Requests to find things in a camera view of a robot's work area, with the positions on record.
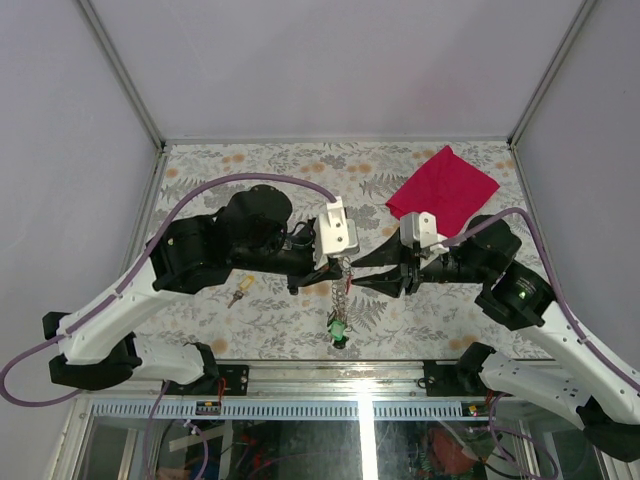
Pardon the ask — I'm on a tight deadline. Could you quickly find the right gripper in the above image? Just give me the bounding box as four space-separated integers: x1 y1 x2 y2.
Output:
351 225 492 297

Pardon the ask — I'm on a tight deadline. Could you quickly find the metal ring key organizer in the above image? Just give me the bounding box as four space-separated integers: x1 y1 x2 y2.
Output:
327 257 353 339

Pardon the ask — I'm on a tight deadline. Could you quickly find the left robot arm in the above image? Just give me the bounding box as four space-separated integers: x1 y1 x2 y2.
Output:
43 185 358 395

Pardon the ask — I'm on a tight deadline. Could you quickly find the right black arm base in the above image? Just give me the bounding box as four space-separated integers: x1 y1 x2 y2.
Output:
417 342 496 397

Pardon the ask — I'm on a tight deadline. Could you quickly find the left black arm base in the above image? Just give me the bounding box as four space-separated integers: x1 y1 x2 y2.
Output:
183 343 250 398

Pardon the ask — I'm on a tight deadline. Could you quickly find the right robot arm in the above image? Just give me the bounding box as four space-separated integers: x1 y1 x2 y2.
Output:
352 213 639 462

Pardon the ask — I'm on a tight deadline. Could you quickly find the green key tag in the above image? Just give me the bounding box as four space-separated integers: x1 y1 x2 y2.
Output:
328 320 346 342

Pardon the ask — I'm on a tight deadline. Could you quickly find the magenta folded cloth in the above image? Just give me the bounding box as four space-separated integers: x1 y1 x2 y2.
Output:
386 146 500 237

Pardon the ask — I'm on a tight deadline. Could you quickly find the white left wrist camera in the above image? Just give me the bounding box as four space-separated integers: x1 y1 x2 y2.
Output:
313 196 360 270

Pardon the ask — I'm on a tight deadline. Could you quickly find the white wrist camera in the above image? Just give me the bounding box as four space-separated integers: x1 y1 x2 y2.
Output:
313 196 360 270
399 212 449 254

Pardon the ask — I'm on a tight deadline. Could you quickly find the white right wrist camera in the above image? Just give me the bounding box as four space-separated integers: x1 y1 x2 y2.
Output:
399 212 449 254

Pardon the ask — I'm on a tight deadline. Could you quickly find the aluminium front rail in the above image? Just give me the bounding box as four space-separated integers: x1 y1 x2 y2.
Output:
79 361 493 421

